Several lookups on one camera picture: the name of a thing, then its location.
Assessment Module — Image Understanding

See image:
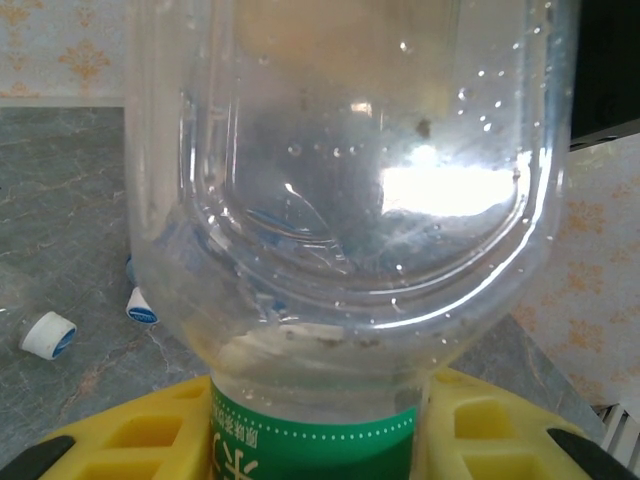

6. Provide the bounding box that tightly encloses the clear bottle with white cap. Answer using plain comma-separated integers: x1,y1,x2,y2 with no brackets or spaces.
0,262,79,362

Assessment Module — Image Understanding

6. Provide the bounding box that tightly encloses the clear bottle with green label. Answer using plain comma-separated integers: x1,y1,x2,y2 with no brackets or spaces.
122,0,584,480

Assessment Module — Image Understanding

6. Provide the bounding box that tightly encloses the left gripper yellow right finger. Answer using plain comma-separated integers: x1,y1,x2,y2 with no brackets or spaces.
413,369,640,480

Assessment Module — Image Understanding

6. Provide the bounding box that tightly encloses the blue-label bottle with white cap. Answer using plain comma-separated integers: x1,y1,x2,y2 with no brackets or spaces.
123,285,162,327

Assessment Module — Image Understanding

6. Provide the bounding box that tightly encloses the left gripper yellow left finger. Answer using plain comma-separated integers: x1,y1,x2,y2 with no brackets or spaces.
12,374,217,480

